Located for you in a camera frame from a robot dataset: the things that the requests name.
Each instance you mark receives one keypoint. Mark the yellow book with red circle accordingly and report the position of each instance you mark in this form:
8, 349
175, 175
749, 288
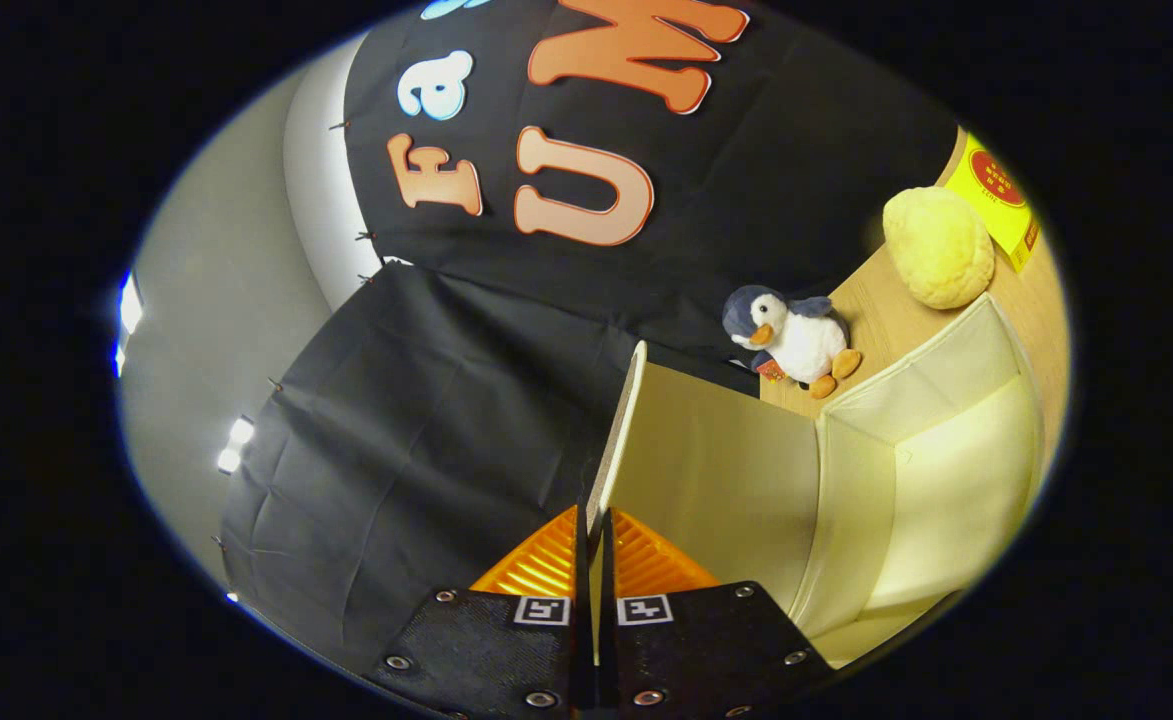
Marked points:
996, 185

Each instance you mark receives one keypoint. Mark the black backdrop cloth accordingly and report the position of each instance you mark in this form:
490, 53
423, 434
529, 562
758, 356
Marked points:
426, 420

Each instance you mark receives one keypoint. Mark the yellow round plush cushion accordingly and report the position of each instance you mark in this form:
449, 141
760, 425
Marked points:
936, 245

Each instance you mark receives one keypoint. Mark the cream fabric storage box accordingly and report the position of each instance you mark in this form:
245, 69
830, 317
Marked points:
726, 480

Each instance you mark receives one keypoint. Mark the white ceiling light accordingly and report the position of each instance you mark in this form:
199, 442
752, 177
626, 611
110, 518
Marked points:
236, 445
130, 303

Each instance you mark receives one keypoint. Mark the penguin plush toy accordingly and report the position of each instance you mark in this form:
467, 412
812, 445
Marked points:
801, 335

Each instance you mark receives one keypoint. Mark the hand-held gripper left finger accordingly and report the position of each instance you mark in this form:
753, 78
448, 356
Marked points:
506, 650

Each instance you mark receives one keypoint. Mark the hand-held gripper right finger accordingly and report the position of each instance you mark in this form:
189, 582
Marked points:
696, 650

